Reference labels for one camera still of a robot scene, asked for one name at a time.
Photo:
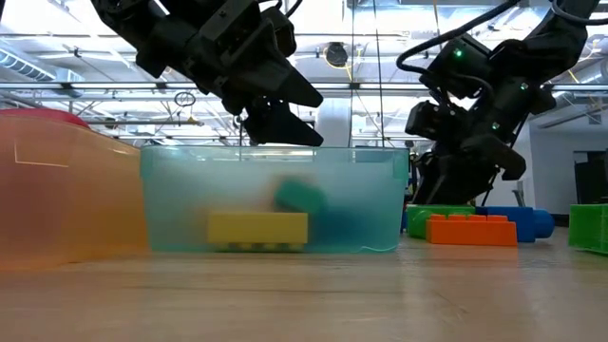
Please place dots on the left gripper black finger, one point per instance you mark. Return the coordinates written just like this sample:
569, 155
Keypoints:
290, 90
280, 126

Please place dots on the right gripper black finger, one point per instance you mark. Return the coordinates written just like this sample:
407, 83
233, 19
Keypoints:
503, 161
451, 180

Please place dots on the orange toy block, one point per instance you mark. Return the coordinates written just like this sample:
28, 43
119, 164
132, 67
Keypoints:
470, 232

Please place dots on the big blue round-stud block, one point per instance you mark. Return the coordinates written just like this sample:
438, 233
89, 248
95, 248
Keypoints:
518, 221

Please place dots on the dark green toy block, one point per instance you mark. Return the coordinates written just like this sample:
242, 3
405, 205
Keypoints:
301, 195

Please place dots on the long yellow toy block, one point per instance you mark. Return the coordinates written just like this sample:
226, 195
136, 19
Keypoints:
256, 228

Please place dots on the blue toy block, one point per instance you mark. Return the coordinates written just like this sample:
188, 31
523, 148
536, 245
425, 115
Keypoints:
342, 233

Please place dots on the pink-red foam die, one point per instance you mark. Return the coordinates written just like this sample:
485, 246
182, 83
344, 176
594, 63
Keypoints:
47, 116

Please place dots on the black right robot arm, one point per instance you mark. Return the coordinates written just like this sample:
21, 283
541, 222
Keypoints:
537, 62

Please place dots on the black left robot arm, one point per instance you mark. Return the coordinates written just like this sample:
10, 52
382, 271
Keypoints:
123, 33

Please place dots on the white building column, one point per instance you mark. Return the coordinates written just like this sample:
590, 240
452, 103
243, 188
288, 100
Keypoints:
335, 123

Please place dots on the teal translucent plastic bin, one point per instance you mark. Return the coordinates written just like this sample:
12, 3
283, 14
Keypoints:
190, 190

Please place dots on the silver overhead rig bar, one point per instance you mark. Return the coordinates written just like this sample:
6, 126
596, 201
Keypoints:
71, 86

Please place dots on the orange translucent plastic bin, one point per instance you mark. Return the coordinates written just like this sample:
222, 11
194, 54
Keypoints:
71, 190

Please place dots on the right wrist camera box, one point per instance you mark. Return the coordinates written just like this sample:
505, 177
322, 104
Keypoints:
425, 119

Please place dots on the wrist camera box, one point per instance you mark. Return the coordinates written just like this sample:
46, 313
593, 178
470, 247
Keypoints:
282, 33
425, 119

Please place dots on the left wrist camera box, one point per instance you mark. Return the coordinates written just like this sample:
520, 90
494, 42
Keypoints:
282, 33

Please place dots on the silver ventilation duct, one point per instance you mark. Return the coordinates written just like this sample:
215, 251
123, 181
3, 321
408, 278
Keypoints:
579, 114
24, 66

